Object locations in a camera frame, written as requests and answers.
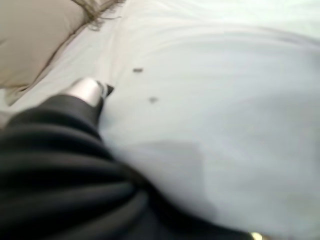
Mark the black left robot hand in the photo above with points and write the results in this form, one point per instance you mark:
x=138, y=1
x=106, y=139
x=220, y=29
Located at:
x=55, y=175

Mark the white duvet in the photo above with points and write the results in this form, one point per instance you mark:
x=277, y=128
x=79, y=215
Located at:
x=225, y=125

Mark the white bed sheet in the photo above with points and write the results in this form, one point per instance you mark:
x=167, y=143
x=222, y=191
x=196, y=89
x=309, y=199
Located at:
x=82, y=60

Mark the beige pillow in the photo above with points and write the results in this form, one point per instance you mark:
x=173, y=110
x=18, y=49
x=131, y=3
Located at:
x=32, y=42

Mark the fringed woven decorative pillow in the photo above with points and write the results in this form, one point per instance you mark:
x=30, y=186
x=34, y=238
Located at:
x=97, y=12

